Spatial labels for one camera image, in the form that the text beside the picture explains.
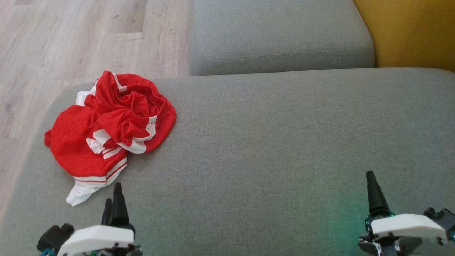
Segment red shorts with white stripes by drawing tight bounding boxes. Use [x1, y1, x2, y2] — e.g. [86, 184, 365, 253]
[44, 104, 128, 207]

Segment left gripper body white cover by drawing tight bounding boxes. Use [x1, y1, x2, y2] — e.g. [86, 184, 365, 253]
[57, 224, 143, 256]

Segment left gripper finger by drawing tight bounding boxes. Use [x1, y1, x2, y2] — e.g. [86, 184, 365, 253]
[111, 182, 130, 228]
[101, 198, 114, 226]

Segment yellow upholstered backrest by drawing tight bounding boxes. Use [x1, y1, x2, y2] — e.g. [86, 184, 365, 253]
[353, 0, 455, 73]

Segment small grey sofa cushion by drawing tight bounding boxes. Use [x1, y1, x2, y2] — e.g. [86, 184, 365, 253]
[188, 0, 375, 76]

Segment large grey sofa seat cushion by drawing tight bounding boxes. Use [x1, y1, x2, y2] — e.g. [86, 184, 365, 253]
[0, 68, 455, 256]

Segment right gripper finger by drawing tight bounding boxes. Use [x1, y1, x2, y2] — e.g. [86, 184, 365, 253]
[366, 171, 390, 214]

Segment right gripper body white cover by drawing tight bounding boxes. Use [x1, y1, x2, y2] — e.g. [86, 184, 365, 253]
[358, 210, 448, 256]

